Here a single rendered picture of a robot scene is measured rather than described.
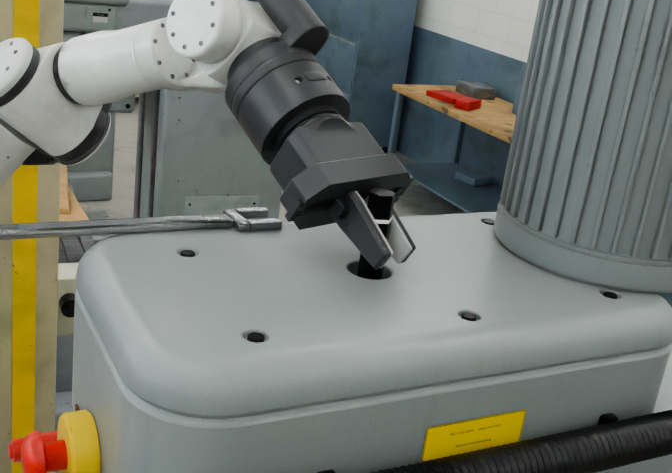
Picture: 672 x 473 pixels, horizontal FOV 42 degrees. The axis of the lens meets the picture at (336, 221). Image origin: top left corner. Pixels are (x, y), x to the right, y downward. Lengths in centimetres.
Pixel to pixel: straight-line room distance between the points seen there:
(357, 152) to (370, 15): 726
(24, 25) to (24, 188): 42
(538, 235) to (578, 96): 13
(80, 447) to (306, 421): 17
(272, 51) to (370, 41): 727
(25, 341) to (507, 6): 548
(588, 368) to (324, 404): 23
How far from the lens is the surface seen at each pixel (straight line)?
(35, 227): 74
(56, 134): 96
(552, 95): 77
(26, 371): 267
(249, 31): 77
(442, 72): 801
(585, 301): 75
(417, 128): 832
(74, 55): 92
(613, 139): 75
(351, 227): 70
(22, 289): 255
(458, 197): 667
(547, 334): 69
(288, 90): 73
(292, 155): 71
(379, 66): 812
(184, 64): 88
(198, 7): 78
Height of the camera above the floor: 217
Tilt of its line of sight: 20 degrees down
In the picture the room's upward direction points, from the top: 8 degrees clockwise
